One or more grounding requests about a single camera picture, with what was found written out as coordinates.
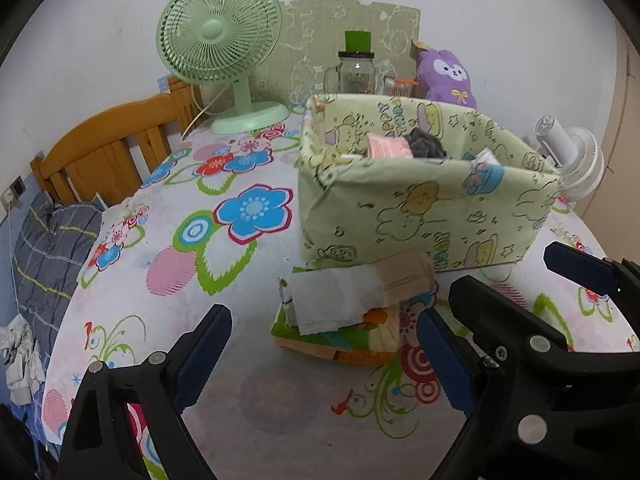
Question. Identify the floral tablecloth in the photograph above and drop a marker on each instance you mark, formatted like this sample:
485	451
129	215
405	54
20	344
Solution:
150	300

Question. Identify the white standing fan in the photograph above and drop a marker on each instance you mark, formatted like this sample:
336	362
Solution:
575	160

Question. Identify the wooden chair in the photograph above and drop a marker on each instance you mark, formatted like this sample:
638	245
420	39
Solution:
100	155

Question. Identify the beige folded cloth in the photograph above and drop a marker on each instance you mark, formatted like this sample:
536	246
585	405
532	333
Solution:
405	275

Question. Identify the white crumpled cloth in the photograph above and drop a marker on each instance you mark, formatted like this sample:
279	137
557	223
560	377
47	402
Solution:
17	360

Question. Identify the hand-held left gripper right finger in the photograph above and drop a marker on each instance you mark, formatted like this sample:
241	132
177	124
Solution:
445	365

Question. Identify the yellow-green printed fabric storage box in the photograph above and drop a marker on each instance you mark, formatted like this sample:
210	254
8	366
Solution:
410	210

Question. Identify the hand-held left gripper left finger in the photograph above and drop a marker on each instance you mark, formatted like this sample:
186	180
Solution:
200	360

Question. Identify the purple plush bunny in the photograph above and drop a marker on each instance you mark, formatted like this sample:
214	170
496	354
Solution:
447	77

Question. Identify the orange print tissue pack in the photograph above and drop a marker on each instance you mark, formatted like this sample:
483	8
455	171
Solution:
345	342

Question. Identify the cotton swab jar orange lid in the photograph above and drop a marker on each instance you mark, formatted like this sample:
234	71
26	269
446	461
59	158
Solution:
397	85

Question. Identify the wall socket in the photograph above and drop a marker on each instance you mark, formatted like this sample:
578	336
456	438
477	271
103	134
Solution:
15	190

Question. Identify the green desk fan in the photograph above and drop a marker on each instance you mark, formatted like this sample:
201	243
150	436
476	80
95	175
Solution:
220	30

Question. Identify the beige door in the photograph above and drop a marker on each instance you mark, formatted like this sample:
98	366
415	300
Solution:
622	85

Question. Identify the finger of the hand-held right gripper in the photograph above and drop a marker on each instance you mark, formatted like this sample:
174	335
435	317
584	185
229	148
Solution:
580	265
500	320

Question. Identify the bear print tissue packet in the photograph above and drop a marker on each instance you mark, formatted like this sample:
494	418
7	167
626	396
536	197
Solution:
482	157

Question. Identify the green printed board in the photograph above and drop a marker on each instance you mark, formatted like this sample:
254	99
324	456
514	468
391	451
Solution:
310	45

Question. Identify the clear pack of pink pads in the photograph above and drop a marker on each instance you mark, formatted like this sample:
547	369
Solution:
387	147

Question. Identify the grey plaid pillow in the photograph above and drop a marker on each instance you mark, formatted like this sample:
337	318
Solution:
55	250

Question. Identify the white paper towel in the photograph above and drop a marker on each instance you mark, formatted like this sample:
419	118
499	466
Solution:
335	300

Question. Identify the glass jar with green lid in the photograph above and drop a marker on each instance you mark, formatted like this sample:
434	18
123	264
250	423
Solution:
356	72

